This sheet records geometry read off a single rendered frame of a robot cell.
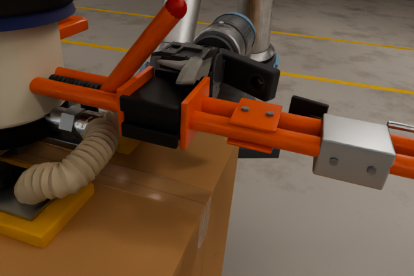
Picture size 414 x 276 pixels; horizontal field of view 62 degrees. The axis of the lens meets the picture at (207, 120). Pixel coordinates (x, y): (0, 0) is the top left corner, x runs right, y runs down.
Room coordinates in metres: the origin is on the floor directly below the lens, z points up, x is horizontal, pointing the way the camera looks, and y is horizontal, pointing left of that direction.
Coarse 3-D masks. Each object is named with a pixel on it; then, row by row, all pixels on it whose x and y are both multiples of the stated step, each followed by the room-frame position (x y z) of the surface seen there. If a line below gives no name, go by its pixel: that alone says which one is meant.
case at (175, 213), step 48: (48, 144) 0.45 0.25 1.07; (144, 144) 0.47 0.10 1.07; (192, 144) 0.48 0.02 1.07; (96, 192) 0.35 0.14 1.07; (144, 192) 0.35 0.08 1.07; (192, 192) 0.36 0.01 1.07; (0, 240) 0.26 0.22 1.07; (96, 240) 0.27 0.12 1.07; (144, 240) 0.27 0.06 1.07; (192, 240) 0.29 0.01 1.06
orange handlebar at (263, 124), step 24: (72, 24) 0.65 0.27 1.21; (72, 72) 0.42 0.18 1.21; (48, 96) 0.38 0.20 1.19; (72, 96) 0.37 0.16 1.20; (96, 96) 0.36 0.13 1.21; (192, 120) 0.33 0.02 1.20; (216, 120) 0.32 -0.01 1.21; (240, 120) 0.32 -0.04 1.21; (264, 120) 0.32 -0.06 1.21; (288, 120) 0.34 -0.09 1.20; (312, 120) 0.34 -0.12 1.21; (240, 144) 0.31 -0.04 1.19; (264, 144) 0.31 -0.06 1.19; (288, 144) 0.30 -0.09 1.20; (312, 144) 0.29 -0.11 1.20; (408, 144) 0.31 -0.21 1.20; (408, 168) 0.27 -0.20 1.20
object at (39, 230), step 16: (0, 160) 0.37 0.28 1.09; (0, 176) 0.31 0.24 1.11; (16, 176) 0.34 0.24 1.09; (0, 192) 0.31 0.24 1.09; (80, 192) 0.32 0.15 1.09; (0, 208) 0.28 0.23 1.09; (16, 208) 0.28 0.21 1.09; (32, 208) 0.29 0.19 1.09; (48, 208) 0.29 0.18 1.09; (64, 208) 0.30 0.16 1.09; (0, 224) 0.27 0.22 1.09; (16, 224) 0.27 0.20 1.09; (32, 224) 0.27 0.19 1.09; (48, 224) 0.27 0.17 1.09; (64, 224) 0.28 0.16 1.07; (32, 240) 0.25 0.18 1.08; (48, 240) 0.26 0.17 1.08
